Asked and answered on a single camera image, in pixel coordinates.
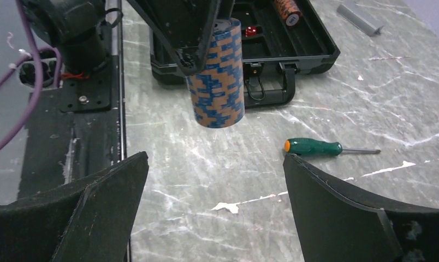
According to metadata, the blue tan poker chip stack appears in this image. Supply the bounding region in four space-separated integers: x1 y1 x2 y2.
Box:
186 17 245 128

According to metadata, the grey metal bar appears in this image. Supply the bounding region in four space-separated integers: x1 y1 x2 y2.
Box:
336 1 384 37

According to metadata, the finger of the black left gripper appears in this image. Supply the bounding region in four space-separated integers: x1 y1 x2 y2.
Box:
128 0 220 75

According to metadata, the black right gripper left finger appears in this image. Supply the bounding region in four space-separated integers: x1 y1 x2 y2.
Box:
0 152 149 261

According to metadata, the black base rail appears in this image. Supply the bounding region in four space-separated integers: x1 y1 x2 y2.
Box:
16 21 128 262

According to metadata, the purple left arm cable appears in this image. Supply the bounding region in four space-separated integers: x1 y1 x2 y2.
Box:
0 0 63 160

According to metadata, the orange black poker chip stack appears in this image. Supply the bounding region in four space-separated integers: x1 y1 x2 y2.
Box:
274 0 303 28

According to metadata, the red die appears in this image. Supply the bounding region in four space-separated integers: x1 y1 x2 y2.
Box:
245 26 258 38

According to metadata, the black poker set case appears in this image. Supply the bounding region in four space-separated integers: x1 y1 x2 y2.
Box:
151 1 340 109

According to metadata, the green handled screwdriver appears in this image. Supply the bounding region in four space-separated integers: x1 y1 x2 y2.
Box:
284 138 381 156

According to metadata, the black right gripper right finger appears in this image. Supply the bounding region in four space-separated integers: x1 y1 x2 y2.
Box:
283 154 439 261

